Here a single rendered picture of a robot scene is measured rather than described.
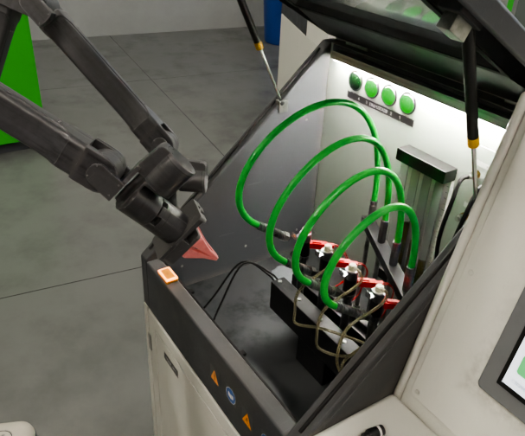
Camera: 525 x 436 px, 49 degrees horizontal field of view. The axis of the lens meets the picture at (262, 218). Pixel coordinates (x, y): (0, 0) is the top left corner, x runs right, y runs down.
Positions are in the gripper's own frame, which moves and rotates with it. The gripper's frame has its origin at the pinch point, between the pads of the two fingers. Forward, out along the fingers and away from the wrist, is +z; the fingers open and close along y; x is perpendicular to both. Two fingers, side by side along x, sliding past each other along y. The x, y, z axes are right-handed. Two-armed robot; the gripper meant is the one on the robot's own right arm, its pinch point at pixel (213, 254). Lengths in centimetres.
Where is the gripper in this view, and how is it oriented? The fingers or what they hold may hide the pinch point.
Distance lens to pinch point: 101.1
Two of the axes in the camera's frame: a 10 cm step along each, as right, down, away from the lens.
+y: 7.1, -6.9, -1.5
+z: 6.3, 5.2, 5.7
